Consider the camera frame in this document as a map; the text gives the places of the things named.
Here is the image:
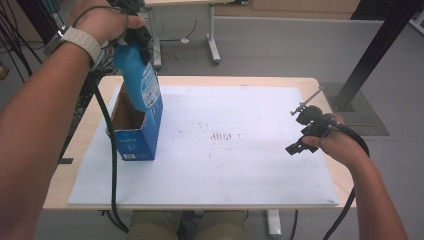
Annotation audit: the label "blue cardboard box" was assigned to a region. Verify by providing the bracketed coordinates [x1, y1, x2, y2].
[106, 81, 164, 162]

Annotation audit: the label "blue bottle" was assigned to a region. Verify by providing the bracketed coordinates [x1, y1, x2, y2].
[113, 42, 161, 113]

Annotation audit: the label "bundle of black cables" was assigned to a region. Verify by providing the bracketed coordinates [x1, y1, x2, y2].
[0, 0, 46, 84]

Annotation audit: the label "thin black cable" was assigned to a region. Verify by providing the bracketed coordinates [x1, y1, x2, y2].
[289, 209, 300, 240]

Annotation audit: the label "white table leg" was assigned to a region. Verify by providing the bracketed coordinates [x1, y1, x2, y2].
[266, 209, 283, 238]

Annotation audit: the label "black metal stand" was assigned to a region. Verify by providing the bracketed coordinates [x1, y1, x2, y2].
[328, 0, 424, 113]

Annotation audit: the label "person's left leg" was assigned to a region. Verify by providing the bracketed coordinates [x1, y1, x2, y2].
[127, 209, 184, 240]

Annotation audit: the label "thin grey cord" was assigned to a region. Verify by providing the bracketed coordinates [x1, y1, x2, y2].
[70, 4, 130, 38]

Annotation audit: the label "person's left hand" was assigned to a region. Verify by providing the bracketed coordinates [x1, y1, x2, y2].
[66, 0, 147, 46]

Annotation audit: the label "white paper sheet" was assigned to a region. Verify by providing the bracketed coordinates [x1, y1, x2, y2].
[66, 84, 340, 206]

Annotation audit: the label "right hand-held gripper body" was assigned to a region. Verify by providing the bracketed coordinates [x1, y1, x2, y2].
[301, 114, 338, 140]

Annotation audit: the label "thick black cable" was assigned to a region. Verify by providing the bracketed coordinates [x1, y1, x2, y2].
[321, 121, 371, 240]
[87, 71, 131, 234]

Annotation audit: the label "white wristwatch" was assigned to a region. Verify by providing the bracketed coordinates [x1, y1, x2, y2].
[43, 24, 103, 70]

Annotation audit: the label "white-legged wooden desk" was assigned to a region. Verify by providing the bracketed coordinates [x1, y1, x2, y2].
[141, 0, 250, 71]

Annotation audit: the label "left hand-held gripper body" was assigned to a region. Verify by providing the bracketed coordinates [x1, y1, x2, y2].
[113, 0, 153, 48]

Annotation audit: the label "grey metal rod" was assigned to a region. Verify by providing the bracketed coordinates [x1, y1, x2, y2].
[289, 85, 325, 116]

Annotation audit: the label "person's right hand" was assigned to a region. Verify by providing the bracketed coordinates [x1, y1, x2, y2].
[301, 113, 368, 168]

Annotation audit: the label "wooden cabinet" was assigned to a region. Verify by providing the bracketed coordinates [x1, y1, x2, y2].
[214, 0, 362, 20]

